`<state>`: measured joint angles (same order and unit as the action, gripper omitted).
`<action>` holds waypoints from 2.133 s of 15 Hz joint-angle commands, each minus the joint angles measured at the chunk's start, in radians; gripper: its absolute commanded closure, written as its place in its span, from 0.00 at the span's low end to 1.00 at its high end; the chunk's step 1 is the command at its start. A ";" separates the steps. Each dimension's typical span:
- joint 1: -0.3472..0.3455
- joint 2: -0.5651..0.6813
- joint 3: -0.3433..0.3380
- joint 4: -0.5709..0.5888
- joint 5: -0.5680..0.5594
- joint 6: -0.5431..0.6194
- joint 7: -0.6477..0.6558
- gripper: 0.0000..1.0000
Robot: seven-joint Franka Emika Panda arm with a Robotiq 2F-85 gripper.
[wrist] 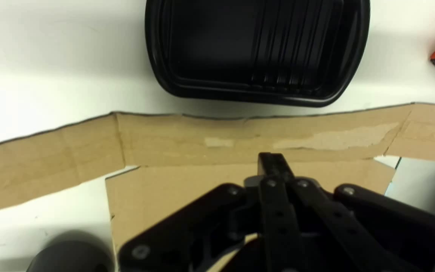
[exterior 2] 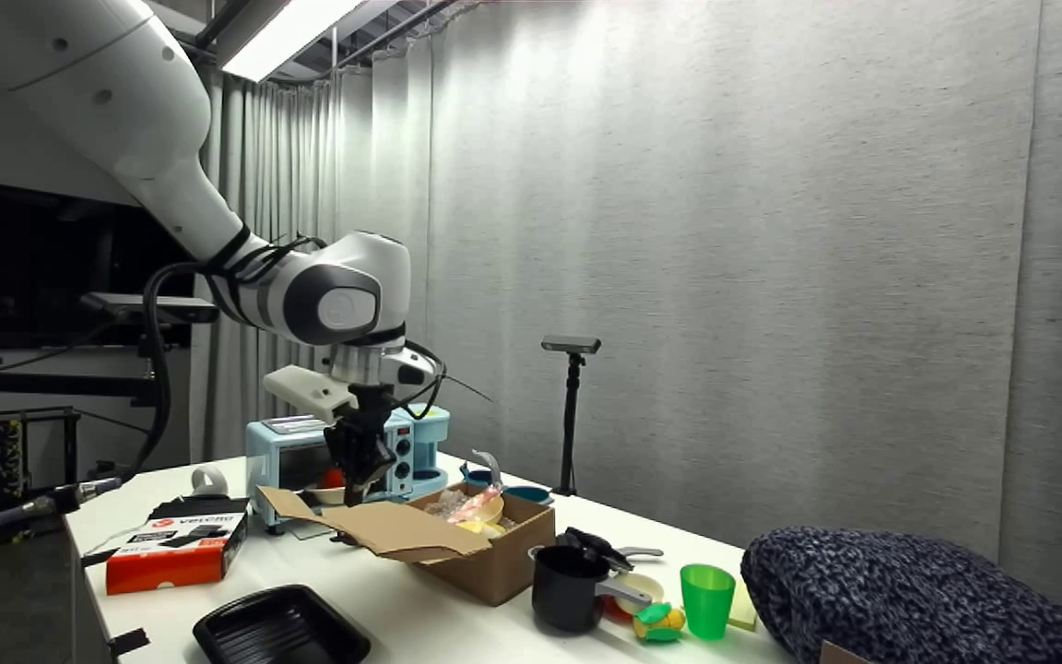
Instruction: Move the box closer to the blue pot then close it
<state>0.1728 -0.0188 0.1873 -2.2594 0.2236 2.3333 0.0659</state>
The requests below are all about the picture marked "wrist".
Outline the brown cardboard box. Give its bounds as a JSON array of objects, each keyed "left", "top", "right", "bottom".
[{"left": 0, "top": 102, "right": 435, "bottom": 272}]

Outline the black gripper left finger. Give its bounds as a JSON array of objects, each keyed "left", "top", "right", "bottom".
[{"left": 116, "top": 151, "right": 284, "bottom": 272}]

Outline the black plastic tray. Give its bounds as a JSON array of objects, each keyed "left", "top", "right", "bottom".
[{"left": 144, "top": 0, "right": 373, "bottom": 109}]

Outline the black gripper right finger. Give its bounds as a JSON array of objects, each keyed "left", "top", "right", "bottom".
[{"left": 275, "top": 151, "right": 435, "bottom": 272}]

